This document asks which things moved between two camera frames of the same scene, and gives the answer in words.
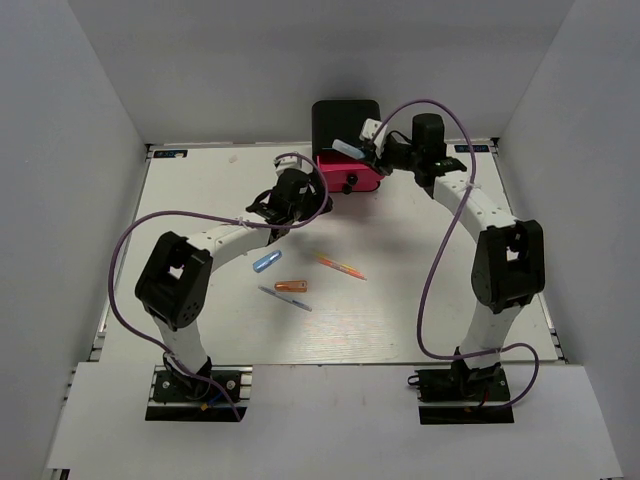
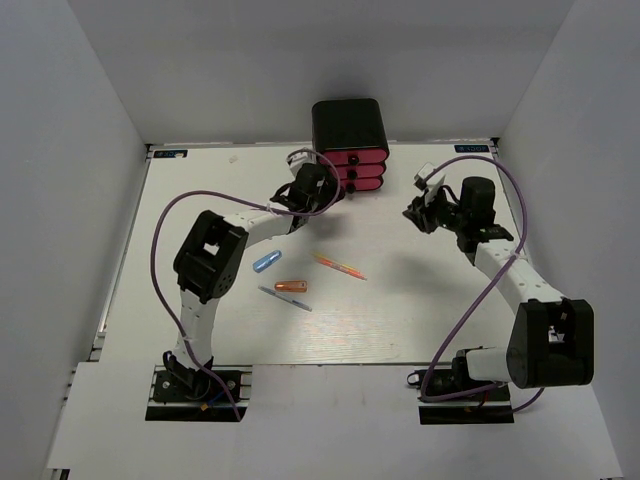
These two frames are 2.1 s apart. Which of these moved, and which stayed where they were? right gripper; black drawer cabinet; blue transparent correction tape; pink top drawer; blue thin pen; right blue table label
Moved: pink top drawer; right gripper
Stayed: blue transparent correction tape; blue thin pen; black drawer cabinet; right blue table label
